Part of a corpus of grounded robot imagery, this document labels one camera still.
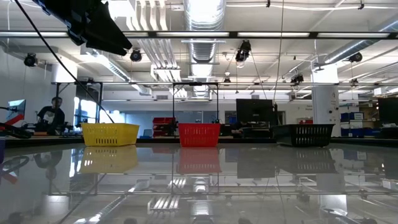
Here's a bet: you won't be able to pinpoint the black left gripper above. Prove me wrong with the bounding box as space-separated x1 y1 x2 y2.
32 0 133 57

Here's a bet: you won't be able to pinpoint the yellow plastic basket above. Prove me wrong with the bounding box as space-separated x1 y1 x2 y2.
81 123 141 147

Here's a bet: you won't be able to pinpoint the person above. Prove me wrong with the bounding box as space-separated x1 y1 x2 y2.
34 96 66 135

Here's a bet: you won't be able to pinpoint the red storage bins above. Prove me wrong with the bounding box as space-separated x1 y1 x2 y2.
152 117 177 138

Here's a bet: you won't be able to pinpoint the lit computer screen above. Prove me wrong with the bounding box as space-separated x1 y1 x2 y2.
7 99 27 121

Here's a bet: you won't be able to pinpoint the red plastic basket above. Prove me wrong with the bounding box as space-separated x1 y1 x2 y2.
178 123 221 147

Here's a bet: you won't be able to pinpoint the black monitor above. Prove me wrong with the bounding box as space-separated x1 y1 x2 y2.
236 98 275 127
377 97 398 125

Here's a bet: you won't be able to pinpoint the black plastic basket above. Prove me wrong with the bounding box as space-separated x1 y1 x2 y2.
271 124 335 147

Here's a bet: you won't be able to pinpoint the white pillar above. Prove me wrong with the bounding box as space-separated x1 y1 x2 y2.
312 63 340 138

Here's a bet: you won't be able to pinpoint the blue storage bins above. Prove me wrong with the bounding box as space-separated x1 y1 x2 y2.
340 111 365 138

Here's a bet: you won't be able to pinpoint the black metal frame stand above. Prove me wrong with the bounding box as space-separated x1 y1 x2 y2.
51 80 104 125
172 82 220 125

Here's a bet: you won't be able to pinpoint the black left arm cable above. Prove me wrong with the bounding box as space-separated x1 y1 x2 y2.
13 0 115 124

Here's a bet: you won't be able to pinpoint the silver ventilation duct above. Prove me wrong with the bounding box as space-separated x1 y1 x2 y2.
183 0 227 98

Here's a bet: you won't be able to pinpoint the black hanging cable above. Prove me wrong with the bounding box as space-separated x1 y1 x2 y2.
272 0 285 105

